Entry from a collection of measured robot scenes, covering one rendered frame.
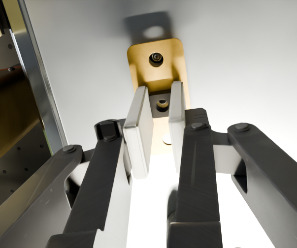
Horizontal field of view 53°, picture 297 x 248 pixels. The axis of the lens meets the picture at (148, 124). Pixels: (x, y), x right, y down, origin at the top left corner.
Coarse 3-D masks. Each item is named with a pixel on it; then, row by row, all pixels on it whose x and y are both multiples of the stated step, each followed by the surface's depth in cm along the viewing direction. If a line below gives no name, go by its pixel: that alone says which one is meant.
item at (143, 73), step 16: (128, 48) 20; (144, 48) 20; (160, 48) 20; (176, 48) 20; (144, 64) 20; (176, 64) 20; (144, 80) 21; (160, 80) 21; (176, 80) 20; (160, 96) 20; (160, 112) 21; (160, 128) 22; (160, 144) 23
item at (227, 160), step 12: (192, 120) 15; (204, 120) 15; (216, 132) 14; (216, 144) 13; (228, 144) 12; (216, 156) 13; (228, 156) 12; (240, 156) 12; (216, 168) 13; (228, 168) 13; (240, 168) 12
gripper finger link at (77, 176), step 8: (120, 120) 17; (88, 152) 14; (128, 152) 14; (88, 160) 13; (128, 160) 14; (80, 168) 13; (128, 168) 14; (72, 176) 13; (80, 176) 13; (72, 184) 13; (80, 184) 13; (72, 192) 14
